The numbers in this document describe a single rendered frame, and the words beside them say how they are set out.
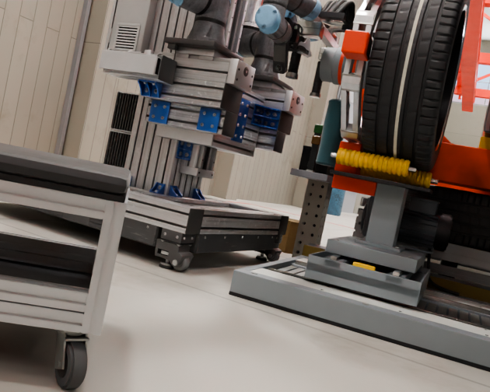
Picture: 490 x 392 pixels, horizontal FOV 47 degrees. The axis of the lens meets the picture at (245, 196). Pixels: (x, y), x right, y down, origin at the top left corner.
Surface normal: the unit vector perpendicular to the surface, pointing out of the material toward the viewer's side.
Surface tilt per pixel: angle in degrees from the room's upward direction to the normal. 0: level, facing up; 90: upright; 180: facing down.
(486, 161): 90
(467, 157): 90
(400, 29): 80
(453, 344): 90
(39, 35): 90
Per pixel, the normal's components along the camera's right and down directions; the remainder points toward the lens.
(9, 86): 0.86, 0.20
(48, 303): 0.18, 0.07
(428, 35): -0.32, -0.19
